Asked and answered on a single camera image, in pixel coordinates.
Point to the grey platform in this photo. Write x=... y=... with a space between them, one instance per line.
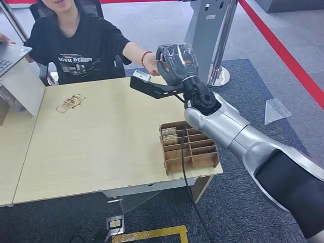
x=291 y=5

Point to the brown wooden compartment tray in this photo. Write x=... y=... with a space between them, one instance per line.
x=192 y=152

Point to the person's right hand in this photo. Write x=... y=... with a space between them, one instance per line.
x=4 y=39

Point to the white laptop stand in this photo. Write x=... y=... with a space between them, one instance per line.
x=25 y=87

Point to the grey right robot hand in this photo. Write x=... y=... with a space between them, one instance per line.
x=177 y=63

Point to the person's left forearm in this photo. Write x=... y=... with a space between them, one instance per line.
x=135 y=53

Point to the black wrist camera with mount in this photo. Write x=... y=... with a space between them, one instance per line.
x=152 y=89

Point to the chrome stanchion pole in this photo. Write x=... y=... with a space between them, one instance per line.
x=220 y=75

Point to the metal floor socket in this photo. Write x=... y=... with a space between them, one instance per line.
x=115 y=224

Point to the grey desk frame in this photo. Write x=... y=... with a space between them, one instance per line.
x=199 y=187

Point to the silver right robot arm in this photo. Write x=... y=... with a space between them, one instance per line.
x=215 y=124

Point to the slanted metal pole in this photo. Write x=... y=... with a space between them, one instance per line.
x=12 y=18

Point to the person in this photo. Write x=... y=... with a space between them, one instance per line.
x=83 y=43

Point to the clear plastic sheet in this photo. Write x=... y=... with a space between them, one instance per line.
x=276 y=110

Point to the grey kiosk stand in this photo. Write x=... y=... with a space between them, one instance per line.
x=199 y=37

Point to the person's left hand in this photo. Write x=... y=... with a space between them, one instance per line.
x=153 y=63

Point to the patterned card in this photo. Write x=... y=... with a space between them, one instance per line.
x=188 y=62
x=77 y=100
x=63 y=107

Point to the silver laptop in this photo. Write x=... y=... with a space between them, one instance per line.
x=11 y=55

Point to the stack of patterned cards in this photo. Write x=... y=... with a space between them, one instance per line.
x=170 y=139
x=168 y=131

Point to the yellow floor tape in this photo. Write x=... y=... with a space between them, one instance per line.
x=152 y=233

